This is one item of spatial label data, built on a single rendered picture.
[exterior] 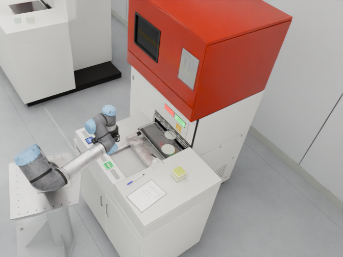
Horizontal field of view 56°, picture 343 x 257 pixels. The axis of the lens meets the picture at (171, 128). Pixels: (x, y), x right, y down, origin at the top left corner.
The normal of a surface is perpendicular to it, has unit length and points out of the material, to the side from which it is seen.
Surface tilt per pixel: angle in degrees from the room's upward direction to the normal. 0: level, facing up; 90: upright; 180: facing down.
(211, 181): 0
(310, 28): 90
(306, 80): 90
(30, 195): 0
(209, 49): 90
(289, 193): 0
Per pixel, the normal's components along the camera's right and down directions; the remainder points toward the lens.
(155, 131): 0.11, -0.71
